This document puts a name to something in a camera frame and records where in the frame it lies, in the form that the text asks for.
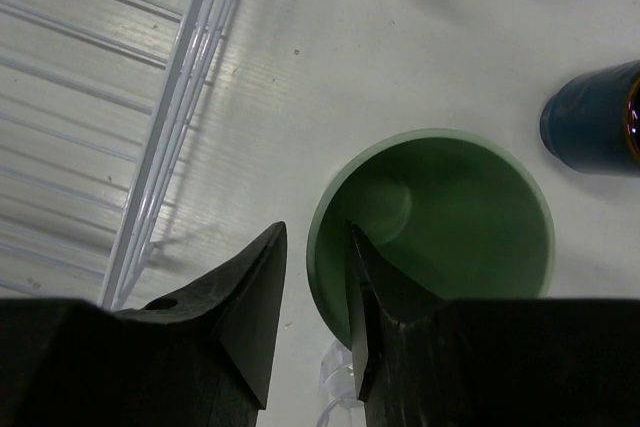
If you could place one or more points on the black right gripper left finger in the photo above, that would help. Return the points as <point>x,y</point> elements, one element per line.
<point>212,342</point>

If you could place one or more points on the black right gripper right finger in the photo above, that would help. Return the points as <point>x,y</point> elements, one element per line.
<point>401,359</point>

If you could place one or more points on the light green plastic cup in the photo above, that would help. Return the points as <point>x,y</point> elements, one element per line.
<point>456,213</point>

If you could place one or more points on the small clear glass cup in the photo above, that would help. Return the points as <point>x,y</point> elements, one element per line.
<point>338,403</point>

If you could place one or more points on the dark blue mug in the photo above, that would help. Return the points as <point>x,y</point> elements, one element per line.
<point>592,123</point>

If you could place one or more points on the clear wire dish rack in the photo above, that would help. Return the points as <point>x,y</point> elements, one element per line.
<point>97,104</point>

